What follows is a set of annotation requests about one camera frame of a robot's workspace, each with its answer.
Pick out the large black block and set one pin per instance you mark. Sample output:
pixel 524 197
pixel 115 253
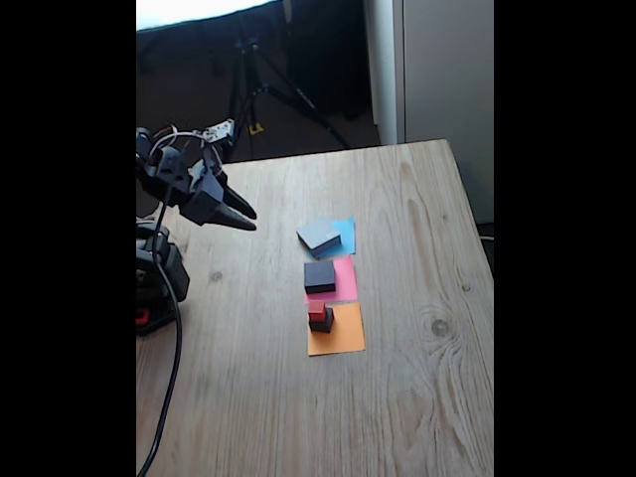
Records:
pixel 318 233

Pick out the medium black block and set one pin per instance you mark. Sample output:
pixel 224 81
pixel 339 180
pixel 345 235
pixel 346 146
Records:
pixel 320 275

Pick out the small red cube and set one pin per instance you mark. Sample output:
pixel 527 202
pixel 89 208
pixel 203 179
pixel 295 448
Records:
pixel 316 310

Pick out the small black cube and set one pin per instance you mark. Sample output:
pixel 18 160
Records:
pixel 325 325

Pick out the yellow tripod tag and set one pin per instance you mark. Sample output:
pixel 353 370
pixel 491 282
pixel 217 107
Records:
pixel 256 129

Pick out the blue paper sheet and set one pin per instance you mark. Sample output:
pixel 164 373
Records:
pixel 348 233

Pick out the black tripod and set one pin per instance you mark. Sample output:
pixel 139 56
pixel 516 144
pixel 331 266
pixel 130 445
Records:
pixel 303 99

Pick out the pink paper sheet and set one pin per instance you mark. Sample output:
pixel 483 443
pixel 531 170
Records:
pixel 348 283

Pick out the red base clamp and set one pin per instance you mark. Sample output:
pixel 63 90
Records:
pixel 141 316

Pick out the orange paper sheet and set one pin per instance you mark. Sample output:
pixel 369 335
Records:
pixel 348 338

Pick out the bright white panel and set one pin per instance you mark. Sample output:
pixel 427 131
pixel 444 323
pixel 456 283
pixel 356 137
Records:
pixel 199 10

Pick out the white cabinet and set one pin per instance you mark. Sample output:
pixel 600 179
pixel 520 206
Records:
pixel 447 74

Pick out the bare circuit board camera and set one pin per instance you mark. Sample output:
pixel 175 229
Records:
pixel 218 131

